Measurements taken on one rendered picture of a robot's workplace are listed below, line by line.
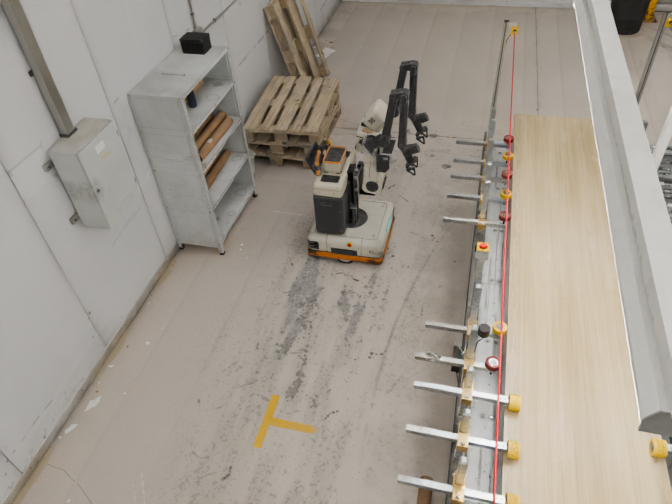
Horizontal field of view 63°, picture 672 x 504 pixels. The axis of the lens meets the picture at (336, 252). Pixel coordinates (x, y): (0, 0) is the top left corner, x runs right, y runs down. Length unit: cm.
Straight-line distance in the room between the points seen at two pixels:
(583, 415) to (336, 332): 200
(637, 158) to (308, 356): 297
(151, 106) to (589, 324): 328
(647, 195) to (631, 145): 24
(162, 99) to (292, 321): 193
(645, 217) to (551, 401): 163
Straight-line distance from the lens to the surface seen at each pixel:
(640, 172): 175
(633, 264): 156
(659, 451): 300
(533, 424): 295
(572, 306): 348
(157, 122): 445
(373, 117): 411
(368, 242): 461
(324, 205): 448
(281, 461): 381
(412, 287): 463
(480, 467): 311
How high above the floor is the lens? 339
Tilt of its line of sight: 43 degrees down
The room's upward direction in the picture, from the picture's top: 4 degrees counter-clockwise
